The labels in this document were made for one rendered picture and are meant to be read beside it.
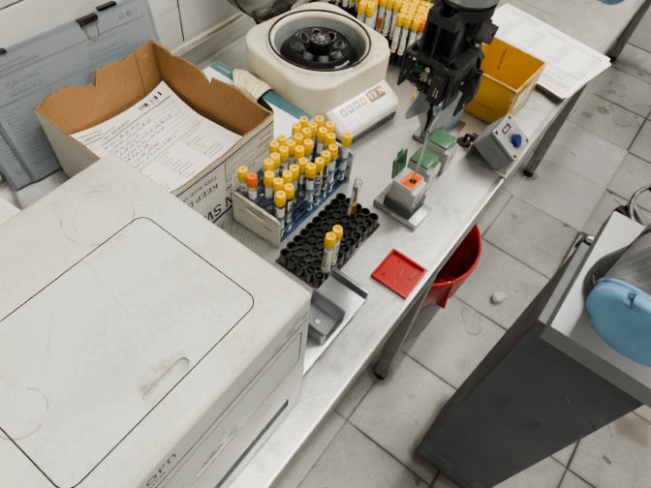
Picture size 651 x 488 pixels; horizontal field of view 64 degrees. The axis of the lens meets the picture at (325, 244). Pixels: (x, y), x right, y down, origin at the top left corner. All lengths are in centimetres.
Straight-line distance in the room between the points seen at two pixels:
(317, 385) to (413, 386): 100
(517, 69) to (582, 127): 159
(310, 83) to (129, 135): 33
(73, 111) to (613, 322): 85
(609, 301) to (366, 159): 53
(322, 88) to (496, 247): 130
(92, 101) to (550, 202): 185
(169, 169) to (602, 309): 66
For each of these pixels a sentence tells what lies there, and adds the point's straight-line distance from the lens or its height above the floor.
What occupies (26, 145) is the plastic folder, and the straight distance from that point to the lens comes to 100.
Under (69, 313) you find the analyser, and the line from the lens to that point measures 49.
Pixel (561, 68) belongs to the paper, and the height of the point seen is 89.
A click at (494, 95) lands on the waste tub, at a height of 94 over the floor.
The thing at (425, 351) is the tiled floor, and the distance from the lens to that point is 179.
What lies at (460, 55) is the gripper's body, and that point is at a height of 122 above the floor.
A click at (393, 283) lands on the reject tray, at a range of 84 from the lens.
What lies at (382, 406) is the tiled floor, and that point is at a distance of 169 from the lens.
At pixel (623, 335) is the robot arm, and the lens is 69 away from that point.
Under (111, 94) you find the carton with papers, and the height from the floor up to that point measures 97.
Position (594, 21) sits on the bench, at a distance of 162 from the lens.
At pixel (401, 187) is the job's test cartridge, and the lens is 87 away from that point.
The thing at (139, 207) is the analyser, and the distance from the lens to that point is 54.
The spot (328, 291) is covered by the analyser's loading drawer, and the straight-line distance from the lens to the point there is 77.
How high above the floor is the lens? 158
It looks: 55 degrees down
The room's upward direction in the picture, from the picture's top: 8 degrees clockwise
